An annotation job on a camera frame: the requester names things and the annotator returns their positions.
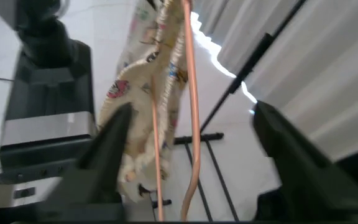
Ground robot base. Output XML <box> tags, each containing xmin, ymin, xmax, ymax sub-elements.
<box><xmin>0</xmin><ymin>40</ymin><xmax>99</xmax><ymax>222</ymax></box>

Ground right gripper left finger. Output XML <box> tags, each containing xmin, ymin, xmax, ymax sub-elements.
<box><xmin>39</xmin><ymin>102</ymin><xmax>134</xmax><ymax>222</ymax></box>

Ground pink clothes hanger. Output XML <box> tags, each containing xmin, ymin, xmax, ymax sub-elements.
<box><xmin>149</xmin><ymin>0</ymin><xmax>202</xmax><ymax>222</ymax></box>

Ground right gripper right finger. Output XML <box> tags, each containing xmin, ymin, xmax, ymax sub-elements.
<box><xmin>252</xmin><ymin>100</ymin><xmax>358</xmax><ymax>222</ymax></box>

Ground black clothes rack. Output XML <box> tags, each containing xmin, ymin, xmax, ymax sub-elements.
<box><xmin>150</xmin><ymin>0</ymin><xmax>309</xmax><ymax>222</ymax></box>

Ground white curtain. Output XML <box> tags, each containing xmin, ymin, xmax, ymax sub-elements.
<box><xmin>194</xmin><ymin>0</ymin><xmax>358</xmax><ymax>162</ymax></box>

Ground cream printed garment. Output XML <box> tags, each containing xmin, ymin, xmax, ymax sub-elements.
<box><xmin>97</xmin><ymin>0</ymin><xmax>192</xmax><ymax>203</ymax></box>

